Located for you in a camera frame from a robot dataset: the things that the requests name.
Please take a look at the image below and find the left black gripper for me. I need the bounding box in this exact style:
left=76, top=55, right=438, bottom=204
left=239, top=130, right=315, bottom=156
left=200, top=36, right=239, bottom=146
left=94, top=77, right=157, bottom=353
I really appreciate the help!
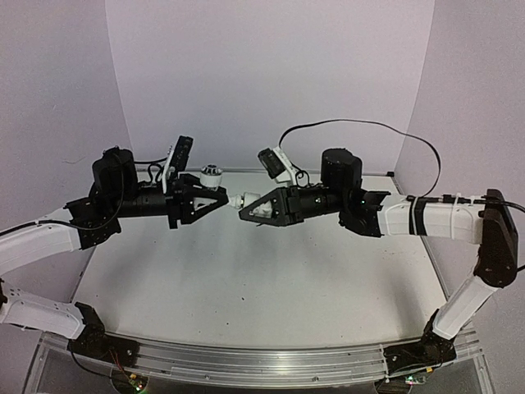
left=106, top=172, right=227, bottom=231

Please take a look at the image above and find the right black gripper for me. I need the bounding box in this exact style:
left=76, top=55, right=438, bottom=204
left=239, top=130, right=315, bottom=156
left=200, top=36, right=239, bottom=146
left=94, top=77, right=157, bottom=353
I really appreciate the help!
left=235, top=183, right=345, bottom=227

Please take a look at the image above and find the white plastic water faucet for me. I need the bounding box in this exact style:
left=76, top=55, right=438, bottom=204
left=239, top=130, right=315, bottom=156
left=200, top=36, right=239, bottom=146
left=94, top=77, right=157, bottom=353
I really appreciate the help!
left=194, top=164, right=244, bottom=209

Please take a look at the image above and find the white elbow pipe fitting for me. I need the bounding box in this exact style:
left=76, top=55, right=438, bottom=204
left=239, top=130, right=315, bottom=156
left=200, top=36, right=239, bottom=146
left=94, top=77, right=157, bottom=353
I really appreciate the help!
left=243, top=192, right=273, bottom=218

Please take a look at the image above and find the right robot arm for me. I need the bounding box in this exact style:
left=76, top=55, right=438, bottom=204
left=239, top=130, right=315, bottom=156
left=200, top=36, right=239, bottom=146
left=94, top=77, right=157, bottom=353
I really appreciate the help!
left=239, top=148, right=520, bottom=374

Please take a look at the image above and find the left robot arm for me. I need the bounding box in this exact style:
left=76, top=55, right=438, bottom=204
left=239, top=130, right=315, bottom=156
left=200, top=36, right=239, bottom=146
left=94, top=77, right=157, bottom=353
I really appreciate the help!
left=1, top=144, right=229, bottom=359

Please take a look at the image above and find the left circuit board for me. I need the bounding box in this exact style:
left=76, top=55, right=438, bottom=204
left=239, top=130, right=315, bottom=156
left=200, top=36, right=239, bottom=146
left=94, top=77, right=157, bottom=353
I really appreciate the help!
left=111, top=369, right=149, bottom=394

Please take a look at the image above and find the circuit board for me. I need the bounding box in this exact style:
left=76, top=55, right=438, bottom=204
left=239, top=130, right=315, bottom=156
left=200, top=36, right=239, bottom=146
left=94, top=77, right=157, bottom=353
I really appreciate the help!
left=404, top=373, right=427, bottom=386
left=111, top=369, right=149, bottom=394

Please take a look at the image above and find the right circuit board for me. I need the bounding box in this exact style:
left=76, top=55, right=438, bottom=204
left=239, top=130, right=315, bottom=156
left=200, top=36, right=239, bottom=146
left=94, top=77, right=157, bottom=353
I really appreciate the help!
left=404, top=373, right=427, bottom=386

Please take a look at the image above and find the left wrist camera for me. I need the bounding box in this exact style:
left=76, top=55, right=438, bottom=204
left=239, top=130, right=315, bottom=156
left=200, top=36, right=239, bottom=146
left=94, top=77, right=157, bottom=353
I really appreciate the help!
left=161, top=135, right=194, bottom=195

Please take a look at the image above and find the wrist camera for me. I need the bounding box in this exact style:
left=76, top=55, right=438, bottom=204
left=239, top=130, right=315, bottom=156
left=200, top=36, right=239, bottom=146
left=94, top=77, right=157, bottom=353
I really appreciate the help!
left=161, top=135, right=194, bottom=195
left=258, top=147, right=298, bottom=186

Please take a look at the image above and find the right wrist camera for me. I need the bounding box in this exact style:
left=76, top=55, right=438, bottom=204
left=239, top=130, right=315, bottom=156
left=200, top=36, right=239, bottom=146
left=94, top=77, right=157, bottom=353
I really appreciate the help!
left=258, top=147, right=298, bottom=186

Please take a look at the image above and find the black right camera cable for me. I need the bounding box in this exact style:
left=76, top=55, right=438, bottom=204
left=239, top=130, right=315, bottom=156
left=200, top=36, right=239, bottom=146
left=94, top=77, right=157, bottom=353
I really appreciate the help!
left=277, top=119, right=525, bottom=272

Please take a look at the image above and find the aluminium front rail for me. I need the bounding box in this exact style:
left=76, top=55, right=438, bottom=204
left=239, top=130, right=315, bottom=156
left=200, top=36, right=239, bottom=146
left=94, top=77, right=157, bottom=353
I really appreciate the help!
left=67, top=329, right=482, bottom=388

